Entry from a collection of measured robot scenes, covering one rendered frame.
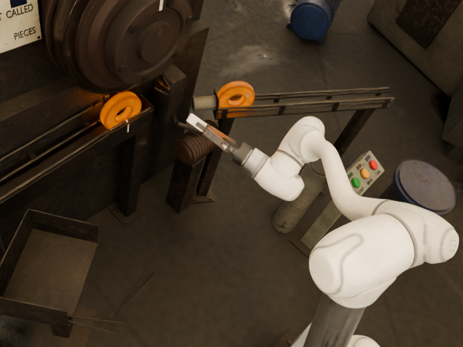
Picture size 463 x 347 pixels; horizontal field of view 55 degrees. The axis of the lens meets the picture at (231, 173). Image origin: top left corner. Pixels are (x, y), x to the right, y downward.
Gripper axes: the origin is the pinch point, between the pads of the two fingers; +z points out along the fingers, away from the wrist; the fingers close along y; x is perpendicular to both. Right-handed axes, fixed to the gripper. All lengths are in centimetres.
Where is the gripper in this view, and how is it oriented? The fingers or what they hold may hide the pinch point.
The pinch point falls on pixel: (197, 122)
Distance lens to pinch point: 149.5
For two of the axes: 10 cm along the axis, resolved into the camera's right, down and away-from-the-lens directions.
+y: 1.5, -1.8, 9.7
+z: -8.2, -5.8, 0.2
